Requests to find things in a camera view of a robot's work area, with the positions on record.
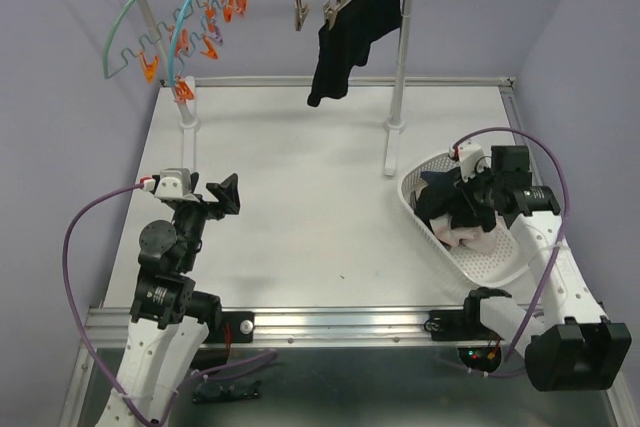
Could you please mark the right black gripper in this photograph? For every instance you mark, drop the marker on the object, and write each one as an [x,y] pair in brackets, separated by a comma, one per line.
[466,187]

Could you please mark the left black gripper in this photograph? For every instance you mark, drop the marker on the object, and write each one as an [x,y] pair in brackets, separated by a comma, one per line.
[228,198]

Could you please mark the black shorts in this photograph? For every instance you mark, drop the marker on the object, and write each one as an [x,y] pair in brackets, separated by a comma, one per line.
[437,200]
[347,44]

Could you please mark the pink plastic bag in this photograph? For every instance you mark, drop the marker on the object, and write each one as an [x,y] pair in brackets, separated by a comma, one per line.
[473,238]

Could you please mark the blue clip hanger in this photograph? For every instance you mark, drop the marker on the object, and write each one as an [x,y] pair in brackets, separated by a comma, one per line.
[196,21]

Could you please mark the navy underwear beige waistband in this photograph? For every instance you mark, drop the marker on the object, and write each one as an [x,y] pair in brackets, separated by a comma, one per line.
[441,180]

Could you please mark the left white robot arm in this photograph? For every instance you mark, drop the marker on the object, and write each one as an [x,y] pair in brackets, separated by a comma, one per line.
[169,318]

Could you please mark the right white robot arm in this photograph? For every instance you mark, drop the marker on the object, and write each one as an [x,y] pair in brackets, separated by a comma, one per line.
[564,336]

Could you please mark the white perforated plastic basket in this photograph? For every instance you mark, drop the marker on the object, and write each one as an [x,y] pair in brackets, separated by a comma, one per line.
[505,264]

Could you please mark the white clothes rack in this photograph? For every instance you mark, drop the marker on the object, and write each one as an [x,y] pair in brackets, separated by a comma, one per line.
[152,52]

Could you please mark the black eyeglasses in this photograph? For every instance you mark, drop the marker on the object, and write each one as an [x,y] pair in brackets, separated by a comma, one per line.
[207,393]

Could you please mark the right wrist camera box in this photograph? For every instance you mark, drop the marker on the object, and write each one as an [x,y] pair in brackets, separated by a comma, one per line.
[471,159]

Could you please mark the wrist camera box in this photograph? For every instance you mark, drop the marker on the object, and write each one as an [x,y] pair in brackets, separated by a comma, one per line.
[471,159]
[172,185]

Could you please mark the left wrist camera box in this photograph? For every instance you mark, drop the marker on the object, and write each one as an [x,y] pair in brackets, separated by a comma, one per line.
[172,185]

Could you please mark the aluminium mounting rail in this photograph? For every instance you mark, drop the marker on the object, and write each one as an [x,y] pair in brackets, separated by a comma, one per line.
[281,328]

